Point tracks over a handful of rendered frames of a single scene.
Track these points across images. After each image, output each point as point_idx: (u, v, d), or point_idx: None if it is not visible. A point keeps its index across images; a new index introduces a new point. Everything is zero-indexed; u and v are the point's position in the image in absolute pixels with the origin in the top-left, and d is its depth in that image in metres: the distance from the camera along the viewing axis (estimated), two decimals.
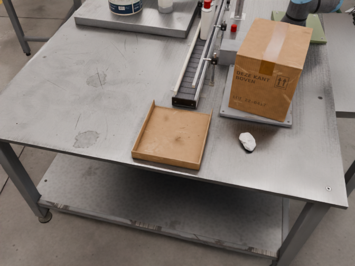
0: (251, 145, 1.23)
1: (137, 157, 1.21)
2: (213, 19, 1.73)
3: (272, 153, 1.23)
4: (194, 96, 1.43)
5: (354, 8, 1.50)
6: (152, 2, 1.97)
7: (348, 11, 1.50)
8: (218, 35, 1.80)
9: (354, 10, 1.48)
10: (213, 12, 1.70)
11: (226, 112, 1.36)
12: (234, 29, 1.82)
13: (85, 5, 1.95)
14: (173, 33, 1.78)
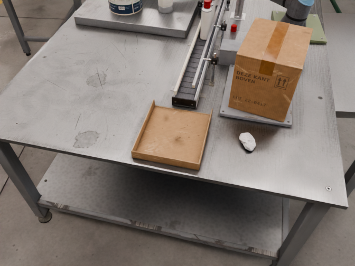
0: (251, 145, 1.23)
1: (137, 157, 1.21)
2: (213, 19, 1.73)
3: (272, 153, 1.23)
4: (194, 96, 1.43)
5: None
6: (152, 2, 1.97)
7: None
8: (218, 35, 1.80)
9: None
10: (213, 12, 1.70)
11: (226, 112, 1.36)
12: (234, 29, 1.82)
13: (85, 5, 1.95)
14: (173, 33, 1.78)
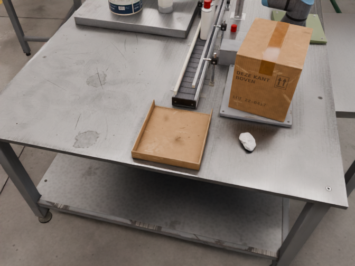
0: (251, 145, 1.23)
1: (137, 157, 1.21)
2: (213, 19, 1.73)
3: (272, 153, 1.23)
4: (194, 96, 1.43)
5: None
6: (152, 2, 1.97)
7: None
8: (218, 35, 1.80)
9: None
10: (213, 12, 1.70)
11: (226, 112, 1.36)
12: (234, 29, 1.82)
13: (85, 5, 1.95)
14: (173, 33, 1.78)
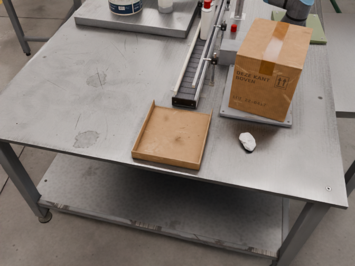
0: (251, 145, 1.23)
1: (137, 157, 1.21)
2: (213, 19, 1.73)
3: (272, 153, 1.23)
4: (194, 96, 1.43)
5: None
6: (152, 2, 1.97)
7: None
8: (218, 35, 1.80)
9: None
10: (213, 12, 1.70)
11: (226, 112, 1.36)
12: (234, 29, 1.82)
13: (85, 5, 1.95)
14: (173, 33, 1.78)
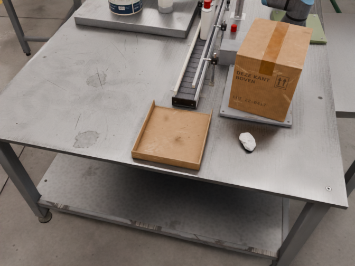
0: (251, 145, 1.23)
1: (137, 157, 1.21)
2: (213, 19, 1.73)
3: (272, 153, 1.23)
4: (194, 96, 1.43)
5: None
6: (152, 2, 1.97)
7: None
8: (218, 35, 1.80)
9: None
10: (213, 12, 1.70)
11: (226, 112, 1.36)
12: (234, 29, 1.82)
13: (85, 5, 1.95)
14: (173, 33, 1.78)
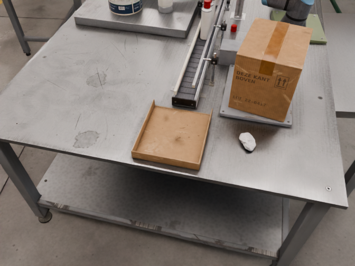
0: (251, 145, 1.23)
1: (137, 157, 1.21)
2: (213, 19, 1.73)
3: (272, 153, 1.23)
4: (194, 96, 1.43)
5: None
6: (152, 2, 1.97)
7: None
8: (218, 35, 1.80)
9: None
10: (213, 12, 1.70)
11: (226, 112, 1.36)
12: (234, 29, 1.82)
13: (85, 5, 1.95)
14: (173, 33, 1.78)
